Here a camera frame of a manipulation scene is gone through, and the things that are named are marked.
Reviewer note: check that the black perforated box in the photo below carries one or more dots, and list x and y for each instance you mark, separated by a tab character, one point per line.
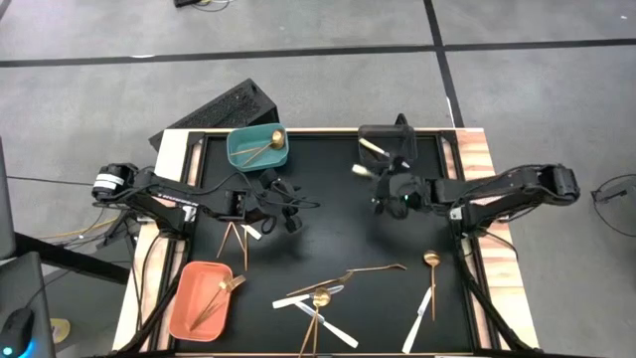
223	109

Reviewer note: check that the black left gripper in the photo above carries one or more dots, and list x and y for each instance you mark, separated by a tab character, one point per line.
258	199

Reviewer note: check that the gold spoon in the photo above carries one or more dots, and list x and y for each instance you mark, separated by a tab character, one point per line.
431	258
263	158
277	139
321	297

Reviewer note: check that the dark grey plastic bin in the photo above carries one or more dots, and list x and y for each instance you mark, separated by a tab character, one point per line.
392	136

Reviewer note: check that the black floor beam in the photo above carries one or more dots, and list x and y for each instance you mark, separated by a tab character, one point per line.
69	257

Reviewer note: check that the grey floor device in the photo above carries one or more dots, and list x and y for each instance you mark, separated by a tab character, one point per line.
616	191

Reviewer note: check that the teal plastic bin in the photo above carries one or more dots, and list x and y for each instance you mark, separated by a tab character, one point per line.
243	139

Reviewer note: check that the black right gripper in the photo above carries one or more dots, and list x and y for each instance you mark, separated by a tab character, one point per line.
410	194

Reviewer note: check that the orange plastic tray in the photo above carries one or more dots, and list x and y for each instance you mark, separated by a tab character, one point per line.
191	288

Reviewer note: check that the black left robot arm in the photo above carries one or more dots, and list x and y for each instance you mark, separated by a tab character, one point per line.
169	196

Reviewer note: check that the black table border frame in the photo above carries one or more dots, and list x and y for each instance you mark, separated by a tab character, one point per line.
323	134

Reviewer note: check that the black computer mouse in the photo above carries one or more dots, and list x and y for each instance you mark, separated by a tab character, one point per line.
17	330

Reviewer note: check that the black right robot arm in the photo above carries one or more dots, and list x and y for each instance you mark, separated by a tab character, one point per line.
497	186

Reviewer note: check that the small black bracket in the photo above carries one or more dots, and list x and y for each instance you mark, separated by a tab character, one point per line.
401	122

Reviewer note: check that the black support strut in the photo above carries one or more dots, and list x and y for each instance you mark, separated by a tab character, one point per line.
154	310
489	308

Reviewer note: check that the yellow round floor sticker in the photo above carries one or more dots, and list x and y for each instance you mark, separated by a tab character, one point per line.
60	330

